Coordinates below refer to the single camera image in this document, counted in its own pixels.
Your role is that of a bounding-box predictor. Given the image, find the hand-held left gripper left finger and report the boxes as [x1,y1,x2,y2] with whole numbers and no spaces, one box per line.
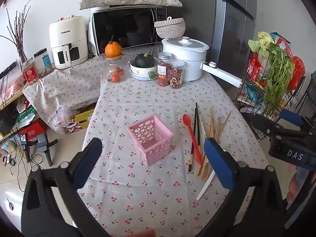
[21,137,111,237]

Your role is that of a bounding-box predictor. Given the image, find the red snack packet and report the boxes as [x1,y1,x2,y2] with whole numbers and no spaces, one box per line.
[247,52,263,81]

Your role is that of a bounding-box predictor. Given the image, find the grey refrigerator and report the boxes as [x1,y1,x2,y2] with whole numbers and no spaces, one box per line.
[162,0,257,79]

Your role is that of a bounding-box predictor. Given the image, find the blue box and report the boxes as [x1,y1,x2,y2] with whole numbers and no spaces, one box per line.
[270,32,284,45]

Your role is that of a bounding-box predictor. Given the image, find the red label glass jar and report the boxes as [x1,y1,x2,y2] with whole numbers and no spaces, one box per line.
[21,58,39,86]

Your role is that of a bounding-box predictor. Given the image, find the jar of red berries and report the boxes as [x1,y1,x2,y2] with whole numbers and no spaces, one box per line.
[157,52,172,87]

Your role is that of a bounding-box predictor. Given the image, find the pale patterned chopstick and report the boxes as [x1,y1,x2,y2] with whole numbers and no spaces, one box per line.
[199,114,208,141]

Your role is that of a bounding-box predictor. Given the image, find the pink perforated basket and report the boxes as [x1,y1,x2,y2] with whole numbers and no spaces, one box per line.
[127,115,174,166]

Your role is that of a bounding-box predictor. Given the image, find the red plastic bag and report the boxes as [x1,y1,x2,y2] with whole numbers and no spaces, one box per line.
[279,38,306,90]

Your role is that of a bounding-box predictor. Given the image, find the red spoon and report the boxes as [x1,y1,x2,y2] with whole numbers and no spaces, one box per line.
[183,114,203,166]

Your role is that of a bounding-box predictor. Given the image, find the wooden shelf cabinet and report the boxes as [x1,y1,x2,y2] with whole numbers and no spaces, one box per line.
[0,89,32,141]

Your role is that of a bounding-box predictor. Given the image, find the white air fryer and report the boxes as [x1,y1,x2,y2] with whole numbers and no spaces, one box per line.
[49,15,89,70]

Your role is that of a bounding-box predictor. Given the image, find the black power strip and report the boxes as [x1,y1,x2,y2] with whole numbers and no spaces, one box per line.
[0,63,17,79]

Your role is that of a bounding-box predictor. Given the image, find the black floor cables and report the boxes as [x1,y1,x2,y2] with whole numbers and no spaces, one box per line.
[0,138,32,176]

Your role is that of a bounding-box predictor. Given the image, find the jar of dried rings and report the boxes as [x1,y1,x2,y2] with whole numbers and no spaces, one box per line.
[170,59,185,89]

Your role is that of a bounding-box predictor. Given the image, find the large orange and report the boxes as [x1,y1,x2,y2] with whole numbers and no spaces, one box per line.
[105,36,122,57]

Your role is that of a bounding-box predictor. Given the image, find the glass jar with wooden lid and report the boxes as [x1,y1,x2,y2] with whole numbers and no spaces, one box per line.
[106,54,127,83]

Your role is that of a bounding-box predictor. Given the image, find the black wire rack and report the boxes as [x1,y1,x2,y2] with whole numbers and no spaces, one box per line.
[232,52,307,142]

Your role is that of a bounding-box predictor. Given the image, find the black chopstick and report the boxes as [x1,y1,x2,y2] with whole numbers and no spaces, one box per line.
[188,102,198,172]
[194,107,201,153]

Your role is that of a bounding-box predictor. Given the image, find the white spoon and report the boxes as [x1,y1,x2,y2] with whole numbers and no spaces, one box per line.
[196,171,216,200]

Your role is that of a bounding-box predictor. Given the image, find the white flower bowl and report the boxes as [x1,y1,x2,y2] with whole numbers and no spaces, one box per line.
[130,57,158,81]

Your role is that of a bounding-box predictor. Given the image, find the green packet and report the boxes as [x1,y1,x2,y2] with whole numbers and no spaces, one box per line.
[16,106,37,124]

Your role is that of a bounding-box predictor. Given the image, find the green squash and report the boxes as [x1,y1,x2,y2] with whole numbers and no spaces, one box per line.
[134,52,156,68]

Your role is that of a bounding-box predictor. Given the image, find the clear plastic bag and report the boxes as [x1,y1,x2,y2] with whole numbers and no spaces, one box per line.
[53,105,74,134]

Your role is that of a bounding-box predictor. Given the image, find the person's right hand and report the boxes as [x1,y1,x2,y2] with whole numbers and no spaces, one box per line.
[286,171,300,203]

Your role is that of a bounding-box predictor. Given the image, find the teal packet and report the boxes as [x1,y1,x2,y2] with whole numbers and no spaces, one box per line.
[247,85,263,103]

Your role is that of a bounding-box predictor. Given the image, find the green leafy herbs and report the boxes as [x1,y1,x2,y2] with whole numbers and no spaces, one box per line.
[263,42,295,116]

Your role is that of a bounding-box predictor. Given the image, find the pink plastic bag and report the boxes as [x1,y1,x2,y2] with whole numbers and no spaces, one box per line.
[6,76,26,97]

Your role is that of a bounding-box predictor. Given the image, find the dry twig bundle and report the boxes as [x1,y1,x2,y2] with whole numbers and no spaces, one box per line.
[0,0,31,65]

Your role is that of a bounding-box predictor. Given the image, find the black microwave oven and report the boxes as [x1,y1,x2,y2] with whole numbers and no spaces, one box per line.
[92,6,168,56]

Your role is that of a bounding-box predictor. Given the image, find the black lid plastic container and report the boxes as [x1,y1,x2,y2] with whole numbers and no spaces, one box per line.
[34,48,53,76]

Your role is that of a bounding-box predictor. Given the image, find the red box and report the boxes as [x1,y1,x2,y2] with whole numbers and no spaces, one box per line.
[20,122,47,141]

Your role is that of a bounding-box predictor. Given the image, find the yellow cardboard box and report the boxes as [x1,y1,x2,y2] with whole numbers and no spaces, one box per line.
[67,106,97,130]

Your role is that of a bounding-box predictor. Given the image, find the white electric pot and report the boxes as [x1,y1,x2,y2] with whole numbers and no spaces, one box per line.
[162,37,241,88]

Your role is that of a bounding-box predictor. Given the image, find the napa cabbage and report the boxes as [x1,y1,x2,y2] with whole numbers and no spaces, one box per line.
[247,32,276,57]

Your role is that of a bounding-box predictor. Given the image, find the woven lidded basket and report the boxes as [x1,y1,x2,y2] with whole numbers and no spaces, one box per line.
[154,17,186,39]

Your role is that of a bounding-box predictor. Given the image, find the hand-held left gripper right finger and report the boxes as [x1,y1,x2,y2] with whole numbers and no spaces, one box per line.
[197,138,290,237]

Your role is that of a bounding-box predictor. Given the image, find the cherry print tablecloth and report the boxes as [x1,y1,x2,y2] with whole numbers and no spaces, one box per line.
[23,59,103,135]
[76,42,269,237]

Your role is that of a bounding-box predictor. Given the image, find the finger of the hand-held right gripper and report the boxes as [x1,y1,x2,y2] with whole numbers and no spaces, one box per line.
[249,114,285,141]
[275,109,316,135]

